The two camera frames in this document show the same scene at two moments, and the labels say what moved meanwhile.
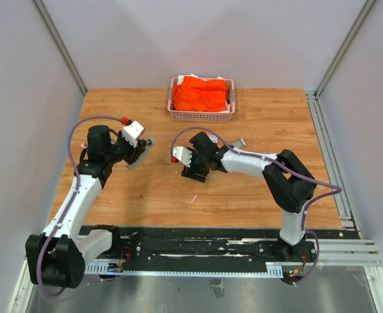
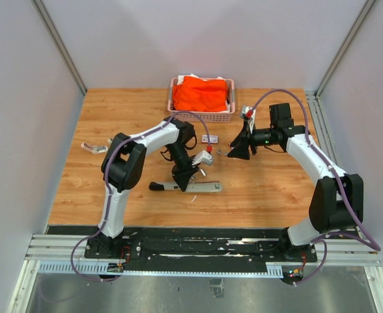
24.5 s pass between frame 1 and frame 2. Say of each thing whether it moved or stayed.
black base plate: stayed
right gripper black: moved
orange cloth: stayed
